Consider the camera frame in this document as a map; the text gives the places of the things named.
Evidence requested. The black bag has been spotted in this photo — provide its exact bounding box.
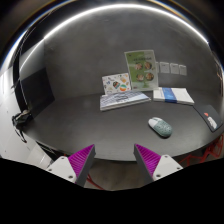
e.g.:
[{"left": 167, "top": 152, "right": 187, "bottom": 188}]
[{"left": 12, "top": 110, "right": 33, "bottom": 130}]

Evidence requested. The red chair frame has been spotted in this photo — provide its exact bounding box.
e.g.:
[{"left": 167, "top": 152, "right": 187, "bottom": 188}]
[{"left": 180, "top": 134, "right": 224, "bottom": 166}]

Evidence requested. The white wall paper middle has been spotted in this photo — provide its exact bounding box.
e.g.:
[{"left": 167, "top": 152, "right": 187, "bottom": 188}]
[{"left": 170, "top": 63, "right": 179, "bottom": 74}]

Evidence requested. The white green computer mouse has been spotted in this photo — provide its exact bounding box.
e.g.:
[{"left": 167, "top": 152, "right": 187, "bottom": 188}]
[{"left": 148, "top": 117, "right": 172, "bottom": 138}]

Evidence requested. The black folder with logo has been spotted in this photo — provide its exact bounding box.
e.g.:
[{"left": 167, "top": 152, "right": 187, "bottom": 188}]
[{"left": 194, "top": 104, "right": 223, "bottom": 132}]

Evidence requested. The white wall paper right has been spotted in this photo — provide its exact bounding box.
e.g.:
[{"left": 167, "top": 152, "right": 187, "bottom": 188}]
[{"left": 179, "top": 65, "right": 187, "bottom": 76}]

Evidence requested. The colourful sticker card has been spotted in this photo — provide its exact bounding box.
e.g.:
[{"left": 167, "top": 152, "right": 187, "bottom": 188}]
[{"left": 102, "top": 73, "right": 131, "bottom": 95}]

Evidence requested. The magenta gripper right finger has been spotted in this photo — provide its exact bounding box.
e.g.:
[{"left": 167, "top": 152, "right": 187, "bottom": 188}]
[{"left": 133, "top": 143, "right": 184, "bottom": 184}]

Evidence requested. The white blue booklet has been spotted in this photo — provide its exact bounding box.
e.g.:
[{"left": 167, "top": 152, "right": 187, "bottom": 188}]
[{"left": 153, "top": 87, "right": 194, "bottom": 105}]

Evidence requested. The green poster stand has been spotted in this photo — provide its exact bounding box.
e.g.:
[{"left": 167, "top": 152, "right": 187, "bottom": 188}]
[{"left": 125, "top": 50, "right": 158, "bottom": 91}]

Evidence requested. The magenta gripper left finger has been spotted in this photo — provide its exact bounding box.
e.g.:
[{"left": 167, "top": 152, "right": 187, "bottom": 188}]
[{"left": 46, "top": 143, "right": 97, "bottom": 185}]

